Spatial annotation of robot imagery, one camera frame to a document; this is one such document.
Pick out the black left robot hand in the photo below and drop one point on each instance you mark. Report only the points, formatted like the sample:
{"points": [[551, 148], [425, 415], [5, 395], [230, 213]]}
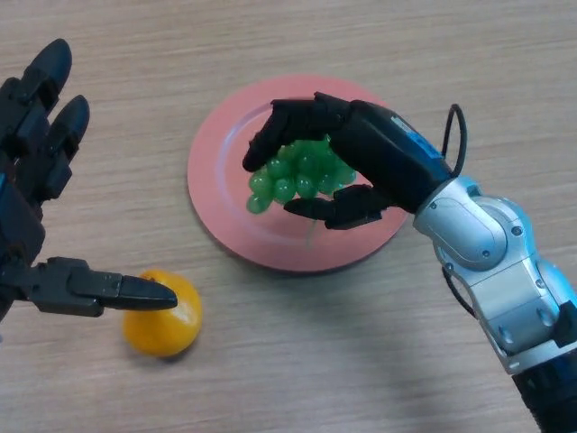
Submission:
{"points": [[22, 216]]}

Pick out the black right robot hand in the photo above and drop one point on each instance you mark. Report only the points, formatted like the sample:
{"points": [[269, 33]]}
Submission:
{"points": [[387, 153]]}

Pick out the green grape bunch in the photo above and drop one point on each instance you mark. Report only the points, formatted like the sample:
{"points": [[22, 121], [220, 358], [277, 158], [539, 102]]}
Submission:
{"points": [[297, 180]]}

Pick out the pink round plate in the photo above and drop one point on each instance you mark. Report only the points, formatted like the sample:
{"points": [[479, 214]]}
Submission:
{"points": [[270, 245]]}

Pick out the orange yellow pear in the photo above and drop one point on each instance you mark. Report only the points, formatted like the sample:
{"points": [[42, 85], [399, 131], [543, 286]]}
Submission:
{"points": [[162, 331]]}

